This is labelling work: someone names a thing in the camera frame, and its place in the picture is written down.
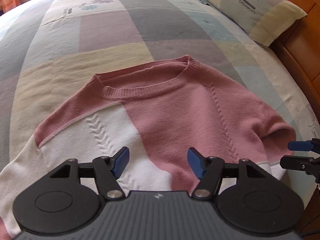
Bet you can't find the pink and white knit sweater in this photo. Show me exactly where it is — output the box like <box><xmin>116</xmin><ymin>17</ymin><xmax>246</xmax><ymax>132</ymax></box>
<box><xmin>1</xmin><ymin>55</ymin><xmax>296</xmax><ymax>239</ymax></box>

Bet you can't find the pastel patchwork bed sheet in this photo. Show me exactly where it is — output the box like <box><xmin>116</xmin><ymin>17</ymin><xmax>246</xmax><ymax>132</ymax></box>
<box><xmin>0</xmin><ymin>0</ymin><xmax>320</xmax><ymax>209</ymax></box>

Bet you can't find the pastel Dreamcity pillow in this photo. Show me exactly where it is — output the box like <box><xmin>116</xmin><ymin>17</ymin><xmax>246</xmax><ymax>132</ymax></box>
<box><xmin>206</xmin><ymin>0</ymin><xmax>307</xmax><ymax>47</ymax></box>

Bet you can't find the wooden headboard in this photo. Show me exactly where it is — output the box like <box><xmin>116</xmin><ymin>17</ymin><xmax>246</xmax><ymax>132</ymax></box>
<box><xmin>270</xmin><ymin>0</ymin><xmax>320</xmax><ymax>118</ymax></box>

